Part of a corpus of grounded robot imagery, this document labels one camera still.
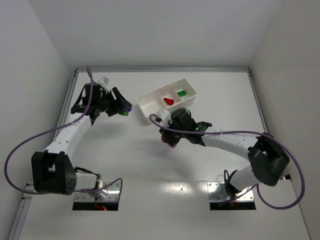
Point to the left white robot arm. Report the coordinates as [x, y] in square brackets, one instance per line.
[52, 169]

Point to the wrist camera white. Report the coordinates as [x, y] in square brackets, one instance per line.
[164, 116]
[104, 81]

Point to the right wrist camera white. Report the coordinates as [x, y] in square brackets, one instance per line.
[164, 116]

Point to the white three-compartment tray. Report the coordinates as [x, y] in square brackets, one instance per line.
[173, 96]

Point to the metal base plate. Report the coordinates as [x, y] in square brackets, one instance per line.
[217, 194]
[110, 194]

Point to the red lego brick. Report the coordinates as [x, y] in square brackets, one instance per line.
[168, 101]
[168, 141]

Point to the small green connector lego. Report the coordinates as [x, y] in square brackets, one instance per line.
[124, 113]

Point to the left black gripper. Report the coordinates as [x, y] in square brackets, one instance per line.
[113, 101]

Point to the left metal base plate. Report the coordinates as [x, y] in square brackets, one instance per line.
[110, 194]

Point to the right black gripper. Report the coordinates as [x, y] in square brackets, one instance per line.
[167, 136]

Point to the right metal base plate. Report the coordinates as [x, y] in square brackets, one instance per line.
[217, 194]

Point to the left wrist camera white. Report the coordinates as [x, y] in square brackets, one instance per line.
[104, 81]

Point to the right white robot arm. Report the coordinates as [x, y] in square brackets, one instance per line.
[267, 160]

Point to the green lego end brick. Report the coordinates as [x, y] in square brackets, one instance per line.
[181, 93]

